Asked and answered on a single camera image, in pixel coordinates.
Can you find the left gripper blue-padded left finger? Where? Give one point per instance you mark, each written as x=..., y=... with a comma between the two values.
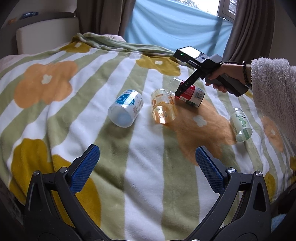
x=53, y=211

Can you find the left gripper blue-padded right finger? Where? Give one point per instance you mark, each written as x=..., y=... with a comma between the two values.
x=242, y=211

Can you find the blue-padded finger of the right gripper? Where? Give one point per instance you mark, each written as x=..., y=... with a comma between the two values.
x=193, y=78

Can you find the clear orange tinted cup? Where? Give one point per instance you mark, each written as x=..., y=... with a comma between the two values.
x=163, y=107

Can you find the person's right hand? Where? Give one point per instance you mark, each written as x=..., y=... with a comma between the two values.
x=241, y=73

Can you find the light blue hanging cloth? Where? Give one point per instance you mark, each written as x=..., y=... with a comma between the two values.
x=174, y=25

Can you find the right brown curtain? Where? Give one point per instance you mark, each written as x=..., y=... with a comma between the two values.
x=252, y=32

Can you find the brown curtain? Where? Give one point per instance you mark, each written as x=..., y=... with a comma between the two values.
x=252, y=32
x=104, y=16

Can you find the left brown curtain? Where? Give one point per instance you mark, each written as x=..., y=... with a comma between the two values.
x=104, y=16

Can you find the striped floral fleece blanket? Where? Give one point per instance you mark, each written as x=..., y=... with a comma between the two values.
x=147, y=184

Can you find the white padded headboard cushion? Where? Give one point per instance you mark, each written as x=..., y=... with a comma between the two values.
x=46, y=35

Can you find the blue bottle on shelf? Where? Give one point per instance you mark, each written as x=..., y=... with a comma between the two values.
x=29, y=14

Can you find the dark headboard shelf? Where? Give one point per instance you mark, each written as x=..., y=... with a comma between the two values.
x=8, y=33

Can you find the orange item on shelf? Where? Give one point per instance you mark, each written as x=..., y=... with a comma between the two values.
x=11, y=21

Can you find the window frame with glass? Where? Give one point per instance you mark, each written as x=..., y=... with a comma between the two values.
x=225, y=9

